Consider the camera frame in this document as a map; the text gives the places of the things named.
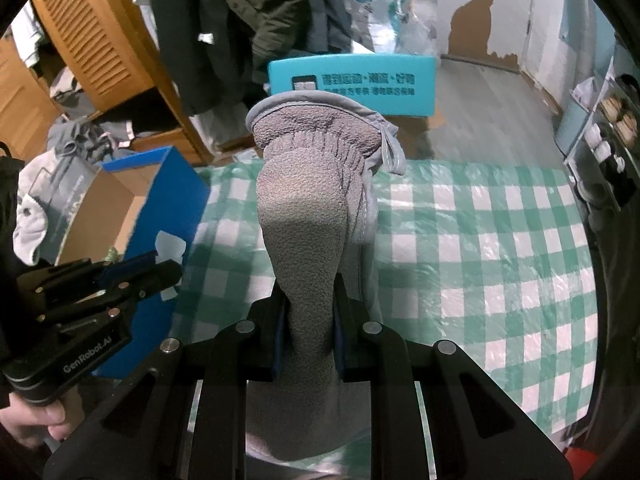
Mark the small white plastic bag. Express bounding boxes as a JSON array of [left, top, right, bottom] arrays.
[[570, 77, 597, 107]]

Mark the person's left hand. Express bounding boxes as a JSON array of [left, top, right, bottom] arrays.
[[0, 394, 67, 447]]

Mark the grey hooded garment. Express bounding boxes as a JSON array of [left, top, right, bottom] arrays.
[[12, 112, 137, 267]]

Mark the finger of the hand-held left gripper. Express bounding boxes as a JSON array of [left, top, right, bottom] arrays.
[[17, 252, 157, 306], [40, 260, 184, 332]]

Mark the grey fleece glove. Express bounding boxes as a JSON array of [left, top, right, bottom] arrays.
[[245, 95, 408, 463]]

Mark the pale blue cabinet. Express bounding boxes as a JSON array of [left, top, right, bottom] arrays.
[[554, 102, 592, 162]]

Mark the red box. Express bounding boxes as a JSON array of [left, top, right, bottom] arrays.
[[564, 447, 617, 480]]

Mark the blue cardboard box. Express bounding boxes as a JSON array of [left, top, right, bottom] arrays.
[[55, 146, 211, 382]]

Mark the black hanging jacket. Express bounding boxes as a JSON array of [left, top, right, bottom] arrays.
[[144, 0, 253, 117]]

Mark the metal shoe rack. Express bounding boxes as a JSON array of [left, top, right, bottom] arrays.
[[555, 55, 640, 223]]

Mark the clear plastic bag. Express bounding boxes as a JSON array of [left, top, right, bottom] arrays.
[[344, 0, 437, 57]]

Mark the group of assorted shoes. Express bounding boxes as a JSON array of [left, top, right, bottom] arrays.
[[575, 75, 640, 211]]

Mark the green checkered tablecloth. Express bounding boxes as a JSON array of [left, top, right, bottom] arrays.
[[167, 159, 601, 480]]

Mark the dark green hanging jacket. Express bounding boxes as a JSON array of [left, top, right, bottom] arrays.
[[215, 0, 313, 72]]

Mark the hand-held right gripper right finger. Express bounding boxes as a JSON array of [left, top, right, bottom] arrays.
[[333, 274, 572, 480]]

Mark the wooden louvered cabinet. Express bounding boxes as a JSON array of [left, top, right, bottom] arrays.
[[0, 0, 213, 167]]

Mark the teal printed box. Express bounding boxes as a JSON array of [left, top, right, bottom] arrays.
[[266, 52, 439, 119]]

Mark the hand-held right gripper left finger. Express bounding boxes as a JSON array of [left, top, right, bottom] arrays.
[[42, 297, 290, 480]]

